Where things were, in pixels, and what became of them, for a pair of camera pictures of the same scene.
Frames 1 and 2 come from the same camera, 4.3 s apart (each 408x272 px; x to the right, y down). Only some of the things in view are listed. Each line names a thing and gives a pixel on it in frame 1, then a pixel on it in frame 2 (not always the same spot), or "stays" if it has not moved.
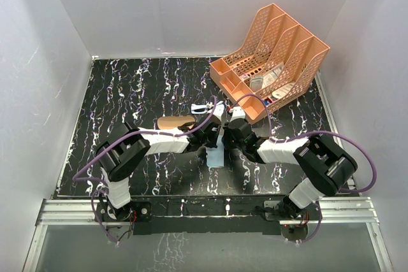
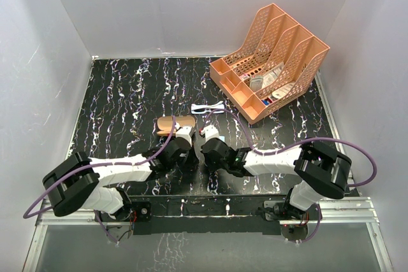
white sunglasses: x=199 y=109 stays
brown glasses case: x=169 y=122 stays
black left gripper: x=213 y=143 → x=193 y=160
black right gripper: x=226 y=143 → x=209 y=164
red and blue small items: x=267 y=100 stays
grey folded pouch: x=256 y=83 stays
